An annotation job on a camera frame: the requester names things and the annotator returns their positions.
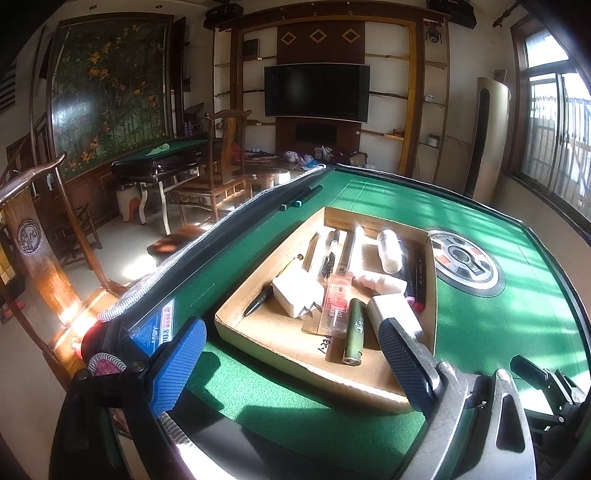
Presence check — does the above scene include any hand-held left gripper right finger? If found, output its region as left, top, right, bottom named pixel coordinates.
left=378, top=318, right=536, bottom=480

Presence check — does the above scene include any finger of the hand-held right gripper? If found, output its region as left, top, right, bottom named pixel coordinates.
left=510, top=354, right=561, bottom=393

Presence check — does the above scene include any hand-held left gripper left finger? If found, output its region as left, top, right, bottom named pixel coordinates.
left=51, top=318, right=208, bottom=480

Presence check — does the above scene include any white charger block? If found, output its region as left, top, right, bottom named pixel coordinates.
left=367, top=294, right=424, bottom=347

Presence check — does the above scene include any olive green pen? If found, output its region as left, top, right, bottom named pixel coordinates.
left=342, top=298, right=368, bottom=367

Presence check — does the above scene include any black marker with pink cap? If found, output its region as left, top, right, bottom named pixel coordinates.
left=406, top=249, right=428, bottom=315

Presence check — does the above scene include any small white bottle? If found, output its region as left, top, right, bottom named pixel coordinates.
left=353, top=272, right=407, bottom=296

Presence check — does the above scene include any clear plastic case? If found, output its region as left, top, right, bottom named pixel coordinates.
left=316, top=272, right=356, bottom=335

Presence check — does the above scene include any gold pen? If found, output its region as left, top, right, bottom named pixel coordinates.
left=242, top=256, right=303, bottom=317

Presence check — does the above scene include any cardboard box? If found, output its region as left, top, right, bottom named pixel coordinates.
left=213, top=206, right=437, bottom=414

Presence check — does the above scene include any white plastic tube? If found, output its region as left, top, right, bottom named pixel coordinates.
left=376, top=229, right=407, bottom=274

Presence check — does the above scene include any black pen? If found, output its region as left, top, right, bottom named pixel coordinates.
left=321, top=229, right=342, bottom=278

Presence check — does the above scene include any long white pen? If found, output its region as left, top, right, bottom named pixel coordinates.
left=337, top=225, right=365, bottom=274

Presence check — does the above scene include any white plug adapter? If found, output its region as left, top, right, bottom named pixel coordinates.
left=271, top=272, right=326, bottom=319

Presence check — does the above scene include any green felt mahjong table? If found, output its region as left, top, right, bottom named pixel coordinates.
left=81, top=161, right=591, bottom=480

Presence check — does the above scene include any dark patterned cloth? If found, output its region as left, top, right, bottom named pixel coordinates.
left=81, top=318, right=139, bottom=384

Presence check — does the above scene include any thin dark pen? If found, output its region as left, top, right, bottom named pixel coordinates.
left=398, top=244, right=416, bottom=298

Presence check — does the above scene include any round table control panel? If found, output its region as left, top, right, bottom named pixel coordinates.
left=422, top=226, right=506, bottom=297

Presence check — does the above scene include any dark wooden bench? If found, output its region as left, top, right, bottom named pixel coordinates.
left=148, top=226, right=208, bottom=266

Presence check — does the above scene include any dark wooden chair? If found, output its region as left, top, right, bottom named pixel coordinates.
left=46, top=203, right=105, bottom=271

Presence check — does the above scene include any white round stool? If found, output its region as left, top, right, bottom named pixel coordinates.
left=115, top=182, right=148, bottom=224

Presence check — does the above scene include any carved wooden chair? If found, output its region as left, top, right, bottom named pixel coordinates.
left=0, top=152, right=134, bottom=384

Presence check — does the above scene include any small mahjong table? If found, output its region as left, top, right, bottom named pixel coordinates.
left=111, top=138, right=218, bottom=236

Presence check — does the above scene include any wooden armchair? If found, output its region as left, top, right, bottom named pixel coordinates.
left=174, top=109, right=252, bottom=227

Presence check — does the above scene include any standing air conditioner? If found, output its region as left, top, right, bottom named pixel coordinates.
left=463, top=76, right=511, bottom=200

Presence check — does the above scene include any barred window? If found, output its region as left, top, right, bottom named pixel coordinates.
left=510, top=14, right=591, bottom=208

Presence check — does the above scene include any black speaker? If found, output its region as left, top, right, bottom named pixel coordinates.
left=204, top=4, right=245, bottom=28
left=427, top=0, right=478, bottom=26

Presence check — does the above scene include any floral wall painting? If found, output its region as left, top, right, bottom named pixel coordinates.
left=48, top=16, right=174, bottom=181

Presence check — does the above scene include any wooden wall shelf unit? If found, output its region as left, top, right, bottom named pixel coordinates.
left=212, top=9, right=451, bottom=176

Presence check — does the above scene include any wall television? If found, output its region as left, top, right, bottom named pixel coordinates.
left=264, top=64, right=371, bottom=123

